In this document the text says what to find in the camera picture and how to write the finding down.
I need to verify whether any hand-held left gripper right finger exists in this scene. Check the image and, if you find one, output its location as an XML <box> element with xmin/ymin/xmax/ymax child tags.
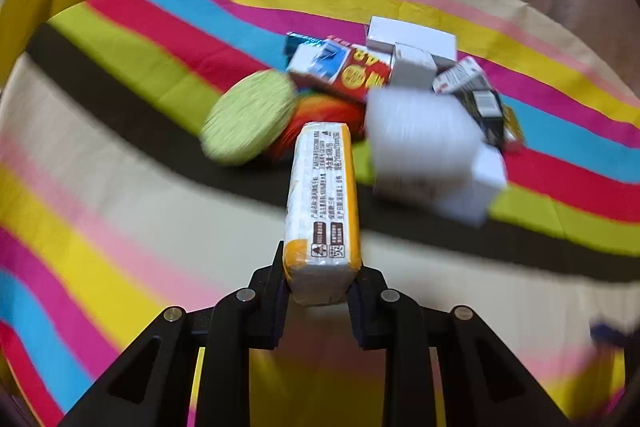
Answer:
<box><xmin>345</xmin><ymin>264</ymin><xmax>571</xmax><ymax>427</ymax></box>

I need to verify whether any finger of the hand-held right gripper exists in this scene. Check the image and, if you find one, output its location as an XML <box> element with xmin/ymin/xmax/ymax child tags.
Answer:
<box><xmin>589</xmin><ymin>318</ymin><xmax>628</xmax><ymax>349</ymax></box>

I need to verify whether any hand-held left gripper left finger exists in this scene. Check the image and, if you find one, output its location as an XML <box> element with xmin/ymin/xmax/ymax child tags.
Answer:
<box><xmin>57</xmin><ymin>241</ymin><xmax>291</xmax><ymax>427</ymax></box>

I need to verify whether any yellow white tissue pack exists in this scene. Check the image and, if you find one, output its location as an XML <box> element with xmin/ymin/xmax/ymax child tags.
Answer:
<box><xmin>282</xmin><ymin>121</ymin><xmax>362</xmax><ymax>306</ymax></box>

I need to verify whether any gold packet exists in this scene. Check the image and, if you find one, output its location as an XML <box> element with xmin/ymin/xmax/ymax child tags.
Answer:
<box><xmin>501</xmin><ymin>106</ymin><xmax>524</xmax><ymax>152</ymax></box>

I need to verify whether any large white box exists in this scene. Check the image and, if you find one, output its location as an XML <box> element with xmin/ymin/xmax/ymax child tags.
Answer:
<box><xmin>364</xmin><ymin>88</ymin><xmax>508</xmax><ymax>228</ymax></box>

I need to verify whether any striped colourful cloth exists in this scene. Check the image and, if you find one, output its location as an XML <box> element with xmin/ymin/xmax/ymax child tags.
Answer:
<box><xmin>0</xmin><ymin>0</ymin><xmax>640</xmax><ymax>427</ymax></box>

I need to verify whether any green round sponge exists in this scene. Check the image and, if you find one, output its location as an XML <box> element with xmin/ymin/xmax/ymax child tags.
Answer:
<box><xmin>200</xmin><ymin>69</ymin><xmax>299</xmax><ymax>166</ymax></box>

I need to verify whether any red medicine box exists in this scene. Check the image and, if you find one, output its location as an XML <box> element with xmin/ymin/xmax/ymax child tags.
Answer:
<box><xmin>289</xmin><ymin>38</ymin><xmax>393</xmax><ymax>104</ymax></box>

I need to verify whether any small white cube box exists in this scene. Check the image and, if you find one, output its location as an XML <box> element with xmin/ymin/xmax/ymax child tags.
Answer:
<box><xmin>390</xmin><ymin>42</ymin><xmax>437</xmax><ymax>91</ymax></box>

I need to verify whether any blue white small box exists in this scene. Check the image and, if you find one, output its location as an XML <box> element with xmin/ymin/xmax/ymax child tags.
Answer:
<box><xmin>287</xmin><ymin>43</ymin><xmax>351</xmax><ymax>86</ymax></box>

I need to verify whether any white box with barcode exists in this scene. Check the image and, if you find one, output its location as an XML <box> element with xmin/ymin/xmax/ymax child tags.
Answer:
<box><xmin>432</xmin><ymin>57</ymin><xmax>506</xmax><ymax>148</ymax></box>

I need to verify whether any teal foil packet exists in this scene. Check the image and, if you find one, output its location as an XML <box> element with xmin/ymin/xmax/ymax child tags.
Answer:
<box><xmin>284</xmin><ymin>32</ymin><xmax>328</xmax><ymax>58</ymax></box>

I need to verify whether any long white box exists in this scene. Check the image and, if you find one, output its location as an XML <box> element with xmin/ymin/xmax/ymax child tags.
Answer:
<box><xmin>366</xmin><ymin>16</ymin><xmax>457</xmax><ymax>60</ymax></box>

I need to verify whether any orange strap bundle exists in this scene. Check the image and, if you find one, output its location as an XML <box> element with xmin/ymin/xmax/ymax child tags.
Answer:
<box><xmin>265</xmin><ymin>89</ymin><xmax>367</xmax><ymax>162</ymax></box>

